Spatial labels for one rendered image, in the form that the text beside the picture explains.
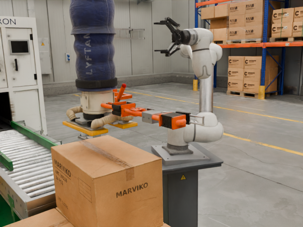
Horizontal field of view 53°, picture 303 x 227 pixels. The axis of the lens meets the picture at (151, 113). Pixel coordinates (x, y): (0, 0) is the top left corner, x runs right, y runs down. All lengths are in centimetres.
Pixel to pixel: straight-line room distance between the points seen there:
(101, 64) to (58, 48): 981
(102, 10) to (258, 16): 807
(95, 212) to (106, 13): 97
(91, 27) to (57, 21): 987
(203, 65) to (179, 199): 102
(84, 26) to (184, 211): 147
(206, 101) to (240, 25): 764
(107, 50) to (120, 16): 1098
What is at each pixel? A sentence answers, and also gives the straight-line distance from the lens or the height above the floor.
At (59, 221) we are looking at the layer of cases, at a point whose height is 54.
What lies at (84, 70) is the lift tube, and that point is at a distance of 160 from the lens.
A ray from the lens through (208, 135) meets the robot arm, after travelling 217.
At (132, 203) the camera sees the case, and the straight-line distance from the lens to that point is 161.
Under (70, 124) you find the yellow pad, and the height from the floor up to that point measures 112.
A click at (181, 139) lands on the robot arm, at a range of 215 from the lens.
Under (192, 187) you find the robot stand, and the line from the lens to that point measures 228.
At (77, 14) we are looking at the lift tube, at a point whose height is 169.
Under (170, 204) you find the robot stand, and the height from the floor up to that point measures 42.
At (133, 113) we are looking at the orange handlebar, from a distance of 139.
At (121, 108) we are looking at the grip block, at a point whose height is 124.
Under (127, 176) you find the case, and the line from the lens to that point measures 153.
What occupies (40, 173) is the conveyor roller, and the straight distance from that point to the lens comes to 271.
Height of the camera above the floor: 152
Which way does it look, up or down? 12 degrees down
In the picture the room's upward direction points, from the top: 2 degrees counter-clockwise
